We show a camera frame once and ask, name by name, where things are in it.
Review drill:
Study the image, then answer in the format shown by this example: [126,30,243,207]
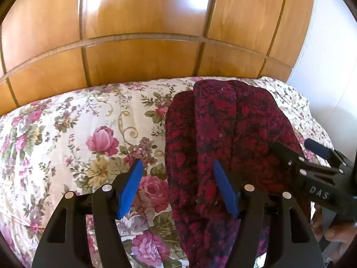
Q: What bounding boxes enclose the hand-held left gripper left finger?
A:
[31,158,145,268]

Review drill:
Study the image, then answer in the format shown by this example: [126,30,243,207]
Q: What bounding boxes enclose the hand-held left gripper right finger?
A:
[213,160,325,268]

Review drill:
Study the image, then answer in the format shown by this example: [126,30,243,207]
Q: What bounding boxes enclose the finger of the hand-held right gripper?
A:
[304,139,350,166]
[269,142,307,174]

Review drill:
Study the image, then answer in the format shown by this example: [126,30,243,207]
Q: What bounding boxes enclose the dark red floral knit pants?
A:
[164,80,311,268]

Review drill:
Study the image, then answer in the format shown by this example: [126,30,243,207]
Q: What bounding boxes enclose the person's right hand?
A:
[312,204,357,260]

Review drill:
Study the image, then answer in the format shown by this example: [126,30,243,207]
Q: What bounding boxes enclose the floral bedspread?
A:
[0,76,334,268]

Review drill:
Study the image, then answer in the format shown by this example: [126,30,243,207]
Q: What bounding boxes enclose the wooden wardrobe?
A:
[0,0,317,115]

